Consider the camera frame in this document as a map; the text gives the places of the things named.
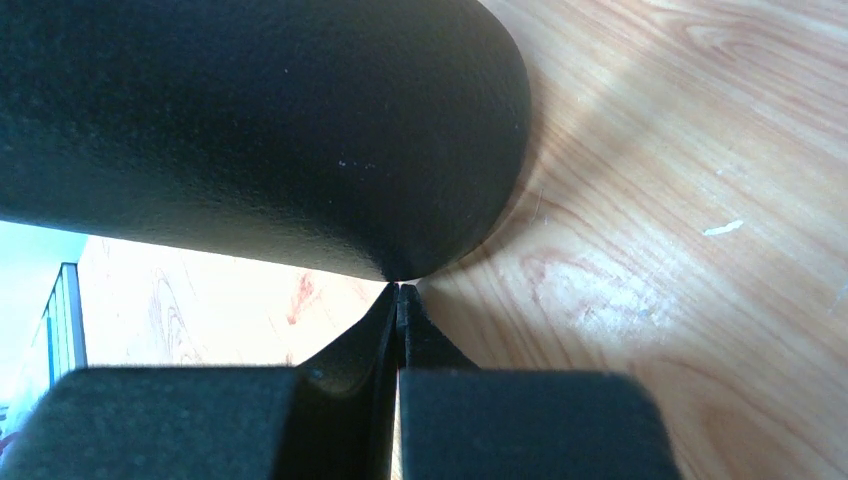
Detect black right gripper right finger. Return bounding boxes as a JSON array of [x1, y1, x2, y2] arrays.
[[397, 285, 681, 479]]

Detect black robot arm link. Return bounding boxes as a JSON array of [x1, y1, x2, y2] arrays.
[[1, 1, 532, 282]]

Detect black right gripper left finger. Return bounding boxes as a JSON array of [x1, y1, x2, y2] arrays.
[[1, 284, 400, 479]]

